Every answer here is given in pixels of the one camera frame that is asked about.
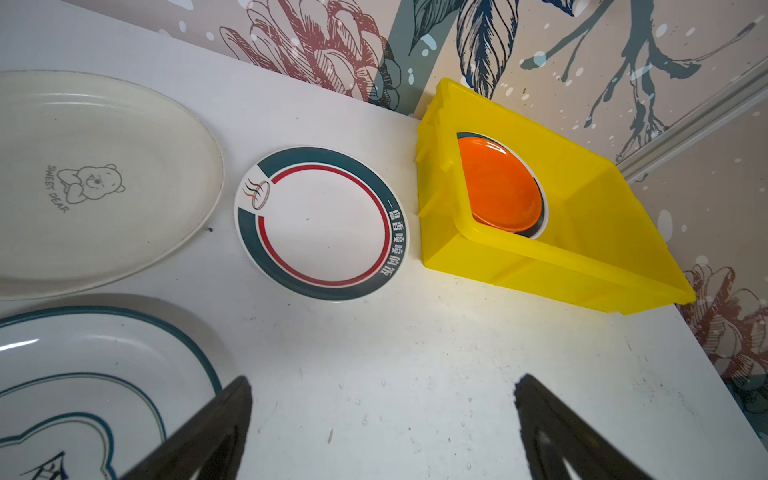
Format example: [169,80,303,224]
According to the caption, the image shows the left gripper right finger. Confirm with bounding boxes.
[515,374,649,479]

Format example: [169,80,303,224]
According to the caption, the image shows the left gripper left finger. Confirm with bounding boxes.
[123,376,252,479]

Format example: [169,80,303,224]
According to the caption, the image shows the white plate black rings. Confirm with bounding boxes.
[0,305,224,480]

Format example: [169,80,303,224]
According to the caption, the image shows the orange plate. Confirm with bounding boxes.
[458,136,544,234]

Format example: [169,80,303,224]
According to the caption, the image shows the small green rimmed plate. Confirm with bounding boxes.
[234,146,410,302]

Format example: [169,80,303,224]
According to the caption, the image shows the plain cream plate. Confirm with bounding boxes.
[1,70,225,300]

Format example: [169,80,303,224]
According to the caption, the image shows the yellow plastic bin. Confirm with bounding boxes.
[415,79,696,315]

